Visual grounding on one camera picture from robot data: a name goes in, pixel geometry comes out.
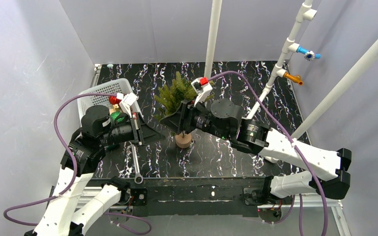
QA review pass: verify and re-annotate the blue tap valve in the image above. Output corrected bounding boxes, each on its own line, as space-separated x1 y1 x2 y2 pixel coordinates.
296 46 321 61

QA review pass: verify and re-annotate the black front mounting rail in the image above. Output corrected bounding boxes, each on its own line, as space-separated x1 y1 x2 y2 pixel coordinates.
91 177 276 218

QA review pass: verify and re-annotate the small green christmas tree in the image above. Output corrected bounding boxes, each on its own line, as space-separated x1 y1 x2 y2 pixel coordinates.
154 72 197 148

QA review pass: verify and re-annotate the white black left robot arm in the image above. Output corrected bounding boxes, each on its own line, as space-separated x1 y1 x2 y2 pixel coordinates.
25 105 164 236

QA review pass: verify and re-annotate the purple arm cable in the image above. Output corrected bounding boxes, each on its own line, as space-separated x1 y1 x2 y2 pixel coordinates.
207 71 329 236
3 93 152 235

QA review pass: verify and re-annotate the green glitter bauble ornament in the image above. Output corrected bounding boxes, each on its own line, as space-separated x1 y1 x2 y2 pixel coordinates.
110 112 128 124

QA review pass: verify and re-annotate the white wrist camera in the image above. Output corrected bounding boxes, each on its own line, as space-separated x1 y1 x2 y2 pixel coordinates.
116 92 140 118
190 77 213 107

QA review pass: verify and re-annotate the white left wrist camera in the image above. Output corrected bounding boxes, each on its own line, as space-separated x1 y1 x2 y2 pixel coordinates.
116 92 140 118

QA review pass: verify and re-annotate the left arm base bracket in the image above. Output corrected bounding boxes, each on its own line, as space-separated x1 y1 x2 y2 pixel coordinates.
109 181 148 215

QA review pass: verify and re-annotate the red bauble ornament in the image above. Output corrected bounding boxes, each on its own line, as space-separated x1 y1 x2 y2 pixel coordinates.
108 96 120 105

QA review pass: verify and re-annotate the white PVC pipe frame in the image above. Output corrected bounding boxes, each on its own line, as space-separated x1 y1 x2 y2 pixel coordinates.
203 0 378 164

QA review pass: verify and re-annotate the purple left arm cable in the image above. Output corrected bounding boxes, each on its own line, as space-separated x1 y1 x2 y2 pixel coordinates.
3 93 152 235

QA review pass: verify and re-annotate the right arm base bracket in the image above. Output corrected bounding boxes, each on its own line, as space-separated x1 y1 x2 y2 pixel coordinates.
240 188 283 224

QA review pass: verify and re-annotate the orange brass tap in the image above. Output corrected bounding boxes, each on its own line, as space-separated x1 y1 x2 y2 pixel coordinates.
283 72 303 86

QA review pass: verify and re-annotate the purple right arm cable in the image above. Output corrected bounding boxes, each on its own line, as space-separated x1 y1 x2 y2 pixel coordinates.
207 71 329 236

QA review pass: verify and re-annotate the silver combination wrench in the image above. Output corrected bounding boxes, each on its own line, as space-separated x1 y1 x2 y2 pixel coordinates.
131 144 144 184

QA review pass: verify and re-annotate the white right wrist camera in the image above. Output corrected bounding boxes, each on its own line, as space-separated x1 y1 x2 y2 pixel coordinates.
190 77 213 107

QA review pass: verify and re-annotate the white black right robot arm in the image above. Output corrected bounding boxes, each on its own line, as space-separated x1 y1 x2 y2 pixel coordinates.
160 99 352 200

